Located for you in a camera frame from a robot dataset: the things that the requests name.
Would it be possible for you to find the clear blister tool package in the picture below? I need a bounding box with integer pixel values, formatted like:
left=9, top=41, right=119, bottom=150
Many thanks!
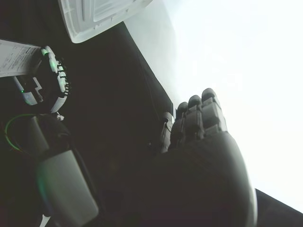
left=0, top=39, right=43, bottom=79

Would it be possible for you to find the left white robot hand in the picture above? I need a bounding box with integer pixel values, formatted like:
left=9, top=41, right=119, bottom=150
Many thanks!
left=28, top=87, right=258, bottom=227

